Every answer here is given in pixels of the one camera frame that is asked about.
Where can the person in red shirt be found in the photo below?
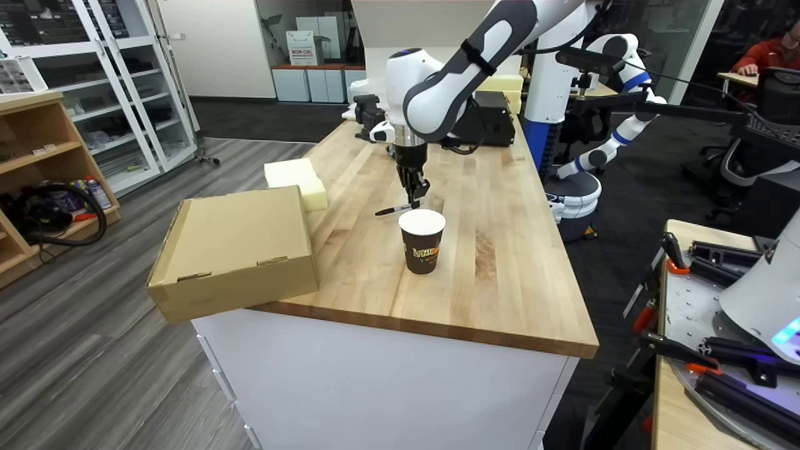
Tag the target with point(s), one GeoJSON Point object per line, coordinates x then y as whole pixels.
{"type": "Point", "coordinates": [772, 53]}

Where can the grey white machine cover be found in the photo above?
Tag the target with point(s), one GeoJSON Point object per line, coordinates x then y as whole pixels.
{"type": "Point", "coordinates": [767, 291]}

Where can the white low cabinet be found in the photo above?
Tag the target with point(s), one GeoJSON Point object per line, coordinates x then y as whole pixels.
{"type": "Point", "coordinates": [316, 85]}

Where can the pale yellow foam block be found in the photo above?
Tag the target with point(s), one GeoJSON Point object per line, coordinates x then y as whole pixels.
{"type": "Point", "coordinates": [296, 178]}

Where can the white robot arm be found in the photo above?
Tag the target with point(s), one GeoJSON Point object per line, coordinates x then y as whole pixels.
{"type": "Point", "coordinates": [466, 65]}

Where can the black office chair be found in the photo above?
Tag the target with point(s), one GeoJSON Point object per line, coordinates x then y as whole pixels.
{"type": "Point", "coordinates": [764, 132]}

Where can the white storage boxes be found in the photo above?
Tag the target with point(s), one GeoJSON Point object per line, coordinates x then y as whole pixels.
{"type": "Point", "coordinates": [316, 38]}

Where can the white glass door cabinet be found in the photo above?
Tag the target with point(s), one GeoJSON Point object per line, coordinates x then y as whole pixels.
{"type": "Point", "coordinates": [102, 82]}

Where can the brown paper cup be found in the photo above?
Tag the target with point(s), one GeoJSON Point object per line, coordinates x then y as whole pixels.
{"type": "Point", "coordinates": [422, 241]}

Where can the white table cabinet base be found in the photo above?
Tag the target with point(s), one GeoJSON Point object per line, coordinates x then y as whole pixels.
{"type": "Point", "coordinates": [377, 390]}

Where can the wooden storage shelf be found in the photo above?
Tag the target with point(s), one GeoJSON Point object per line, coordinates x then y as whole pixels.
{"type": "Point", "coordinates": [39, 165]}

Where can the black box device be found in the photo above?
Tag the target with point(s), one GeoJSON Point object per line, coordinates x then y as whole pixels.
{"type": "Point", "coordinates": [488, 121]}

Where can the black horizontal boom bar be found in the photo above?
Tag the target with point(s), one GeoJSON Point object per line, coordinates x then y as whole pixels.
{"type": "Point", "coordinates": [676, 107]}

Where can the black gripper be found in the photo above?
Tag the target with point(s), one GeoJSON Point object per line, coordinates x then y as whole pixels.
{"type": "Point", "coordinates": [412, 158]}

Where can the brown cardboard box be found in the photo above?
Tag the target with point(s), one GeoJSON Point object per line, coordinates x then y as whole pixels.
{"type": "Point", "coordinates": [234, 250]}

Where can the wooden workbench with tools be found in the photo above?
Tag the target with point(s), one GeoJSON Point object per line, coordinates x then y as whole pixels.
{"type": "Point", "coordinates": [717, 365]}

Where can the blue and white robot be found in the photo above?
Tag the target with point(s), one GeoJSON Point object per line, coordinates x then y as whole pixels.
{"type": "Point", "coordinates": [608, 100]}

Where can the black marker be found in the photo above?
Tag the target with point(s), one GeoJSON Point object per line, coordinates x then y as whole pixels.
{"type": "Point", "coordinates": [391, 211]}

